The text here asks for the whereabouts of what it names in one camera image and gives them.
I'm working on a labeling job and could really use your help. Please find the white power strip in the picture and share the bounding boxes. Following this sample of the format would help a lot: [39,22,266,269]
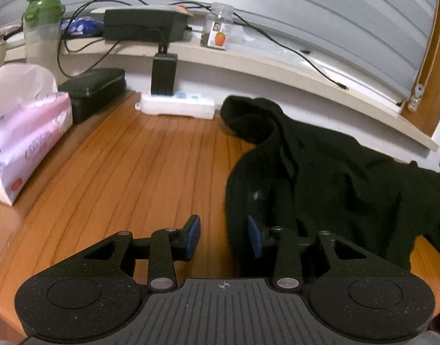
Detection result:
[135,91,216,120]

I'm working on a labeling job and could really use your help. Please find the glass jar with orange label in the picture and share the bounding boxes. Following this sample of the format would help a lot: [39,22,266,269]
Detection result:
[200,2,236,49]

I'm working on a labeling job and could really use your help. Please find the clear plastic bag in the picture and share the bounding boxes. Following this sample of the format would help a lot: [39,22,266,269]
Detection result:
[238,25,335,72]

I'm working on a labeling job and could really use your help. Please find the black pants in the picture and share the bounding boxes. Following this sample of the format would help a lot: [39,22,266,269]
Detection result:
[220,95,440,278]

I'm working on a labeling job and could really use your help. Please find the black power adapter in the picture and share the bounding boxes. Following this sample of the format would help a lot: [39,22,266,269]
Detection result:
[150,52,178,96]

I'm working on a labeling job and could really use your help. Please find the grey window blind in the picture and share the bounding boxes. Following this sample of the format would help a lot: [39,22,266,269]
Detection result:
[0,0,440,103]

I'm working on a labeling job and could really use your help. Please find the blue packet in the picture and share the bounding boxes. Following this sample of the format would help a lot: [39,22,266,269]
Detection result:
[60,18,105,39]

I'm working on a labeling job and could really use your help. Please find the beige window sill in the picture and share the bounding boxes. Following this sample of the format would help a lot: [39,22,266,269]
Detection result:
[5,36,439,152]

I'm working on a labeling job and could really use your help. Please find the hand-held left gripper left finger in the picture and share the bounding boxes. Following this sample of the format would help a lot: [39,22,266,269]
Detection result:
[43,215,201,292]

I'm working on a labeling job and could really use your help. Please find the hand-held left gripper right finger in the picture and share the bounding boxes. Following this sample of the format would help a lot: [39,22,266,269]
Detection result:
[248,216,408,292]

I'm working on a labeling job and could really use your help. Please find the green lid plastic bottle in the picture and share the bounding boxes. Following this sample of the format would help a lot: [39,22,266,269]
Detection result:
[22,0,67,87]

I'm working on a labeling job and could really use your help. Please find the black case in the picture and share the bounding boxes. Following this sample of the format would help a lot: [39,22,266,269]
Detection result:
[58,67,126,124]

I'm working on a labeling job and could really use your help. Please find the black electronics box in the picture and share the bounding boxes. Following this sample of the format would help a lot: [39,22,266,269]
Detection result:
[103,8,192,44]

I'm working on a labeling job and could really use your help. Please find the pink tissue pack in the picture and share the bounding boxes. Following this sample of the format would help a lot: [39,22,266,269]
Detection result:
[0,63,74,207]

